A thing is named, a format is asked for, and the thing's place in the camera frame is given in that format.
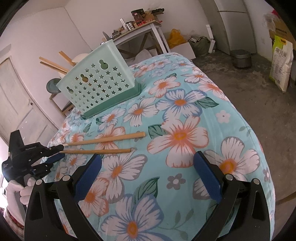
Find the yellow rice bag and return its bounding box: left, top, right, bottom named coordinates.
left=269, top=35, right=293, bottom=93

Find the white wooden-top desk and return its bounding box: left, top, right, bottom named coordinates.
left=114, top=20, right=171, bottom=58

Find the desk clutter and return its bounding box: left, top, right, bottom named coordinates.
left=102, top=8, right=165, bottom=40

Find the mint green utensil holder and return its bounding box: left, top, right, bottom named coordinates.
left=57, top=40, right=142, bottom=118

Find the wooden chopstick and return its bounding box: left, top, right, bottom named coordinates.
left=40, top=61, right=67, bottom=75
left=59, top=51, right=76, bottom=66
left=64, top=132, right=146, bottom=146
left=39, top=57, right=69, bottom=72
left=60, top=148, right=133, bottom=155

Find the white door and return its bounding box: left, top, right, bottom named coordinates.
left=0, top=58, right=57, bottom=146

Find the metal trash bin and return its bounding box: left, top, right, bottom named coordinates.
left=230, top=49, right=252, bottom=68

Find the white pillow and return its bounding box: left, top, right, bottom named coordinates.
left=135, top=49, right=158, bottom=63

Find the cardboard box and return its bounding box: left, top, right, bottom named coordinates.
left=263, top=10, right=295, bottom=50

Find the left hand white glove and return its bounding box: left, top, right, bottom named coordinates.
left=6, top=177, right=36, bottom=225

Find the floral blue tablecloth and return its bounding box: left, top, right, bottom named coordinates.
left=49, top=53, right=275, bottom=240

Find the grey refrigerator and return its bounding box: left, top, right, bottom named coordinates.
left=215, top=0, right=256, bottom=54

